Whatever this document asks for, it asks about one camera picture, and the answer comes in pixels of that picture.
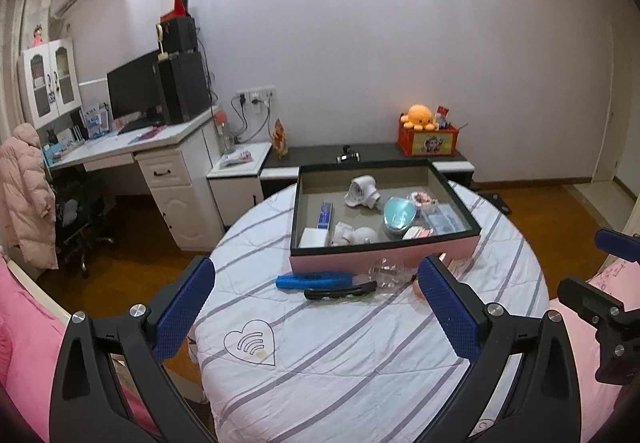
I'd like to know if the rose gold cylinder cup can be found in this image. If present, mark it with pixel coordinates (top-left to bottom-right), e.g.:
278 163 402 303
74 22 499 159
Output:
413 253 473 301

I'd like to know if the clear dental flossers box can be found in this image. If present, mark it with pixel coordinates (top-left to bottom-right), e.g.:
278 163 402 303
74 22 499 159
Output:
421 203 468 236

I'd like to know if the white pink block toy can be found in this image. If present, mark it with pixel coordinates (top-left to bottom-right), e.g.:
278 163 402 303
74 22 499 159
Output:
402 226 433 241

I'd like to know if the pink block figure toy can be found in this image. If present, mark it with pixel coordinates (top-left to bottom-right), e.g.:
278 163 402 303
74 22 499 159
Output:
407 192 439 209

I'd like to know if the teal round clear case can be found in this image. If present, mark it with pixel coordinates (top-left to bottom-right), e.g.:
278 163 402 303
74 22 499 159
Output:
383 197 419 237

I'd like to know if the white plastic nozzle device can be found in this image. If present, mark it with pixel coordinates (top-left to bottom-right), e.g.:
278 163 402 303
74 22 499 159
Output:
344 175 381 209

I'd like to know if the white power adapter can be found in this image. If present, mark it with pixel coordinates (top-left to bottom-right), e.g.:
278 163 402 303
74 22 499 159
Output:
298 227 330 249

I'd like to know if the blue toothpaste box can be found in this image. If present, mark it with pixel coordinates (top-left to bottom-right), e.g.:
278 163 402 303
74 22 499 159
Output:
317 201 333 229

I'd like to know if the clear glass bottle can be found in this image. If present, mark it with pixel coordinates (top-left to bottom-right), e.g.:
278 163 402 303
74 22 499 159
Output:
368 258 412 293

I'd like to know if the pink quilt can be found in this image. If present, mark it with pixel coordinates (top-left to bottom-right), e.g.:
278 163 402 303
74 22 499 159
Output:
474 254 640 443

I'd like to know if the black floor scale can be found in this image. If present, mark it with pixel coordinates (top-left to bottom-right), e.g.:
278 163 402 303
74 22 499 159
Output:
480 192 512 215

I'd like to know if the white striped table cloth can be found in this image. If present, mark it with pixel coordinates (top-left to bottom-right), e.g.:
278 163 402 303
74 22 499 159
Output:
192 179 551 443

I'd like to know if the black office chair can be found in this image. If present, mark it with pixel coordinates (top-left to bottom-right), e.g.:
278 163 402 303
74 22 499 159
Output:
51 166 115 278

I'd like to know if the pink puffer jacket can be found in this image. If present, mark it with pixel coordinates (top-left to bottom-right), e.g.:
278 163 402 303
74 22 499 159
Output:
1 122 58 270

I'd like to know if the red orange storage box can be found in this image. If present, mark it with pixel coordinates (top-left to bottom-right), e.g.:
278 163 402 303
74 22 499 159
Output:
397 124 459 157

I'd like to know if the pink black storage box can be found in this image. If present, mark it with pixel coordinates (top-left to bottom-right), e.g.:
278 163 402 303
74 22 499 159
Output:
290 160 480 274

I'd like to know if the orange octopus plush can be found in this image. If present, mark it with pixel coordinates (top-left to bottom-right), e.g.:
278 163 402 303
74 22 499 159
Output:
400 104 437 132

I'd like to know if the blue comb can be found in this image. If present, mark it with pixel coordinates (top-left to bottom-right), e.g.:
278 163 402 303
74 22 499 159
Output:
274 273 354 290

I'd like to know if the white desk with drawers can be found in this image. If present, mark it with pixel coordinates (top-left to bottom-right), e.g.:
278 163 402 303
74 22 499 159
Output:
52 109 224 251

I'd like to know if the orange cap water bottle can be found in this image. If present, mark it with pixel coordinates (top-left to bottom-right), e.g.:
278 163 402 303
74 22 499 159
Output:
214 110 234 155

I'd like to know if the black computer monitor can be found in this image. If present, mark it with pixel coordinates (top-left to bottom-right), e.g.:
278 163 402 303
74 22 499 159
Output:
106 51 165 133

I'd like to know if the small orange figurine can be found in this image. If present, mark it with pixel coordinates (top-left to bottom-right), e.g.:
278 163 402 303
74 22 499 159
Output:
271 119 288 160

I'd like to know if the black computer tower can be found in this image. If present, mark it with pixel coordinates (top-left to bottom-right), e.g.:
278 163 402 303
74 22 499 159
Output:
154 51 210 125

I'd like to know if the white glass door cabinet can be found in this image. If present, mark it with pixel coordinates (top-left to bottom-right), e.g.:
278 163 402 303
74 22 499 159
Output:
17 39 81 130

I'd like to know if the black speaker box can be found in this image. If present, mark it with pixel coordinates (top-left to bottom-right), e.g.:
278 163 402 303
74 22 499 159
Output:
156 16 198 54

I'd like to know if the white wall power strip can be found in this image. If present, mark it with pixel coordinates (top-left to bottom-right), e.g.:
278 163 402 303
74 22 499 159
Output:
235 85 277 105

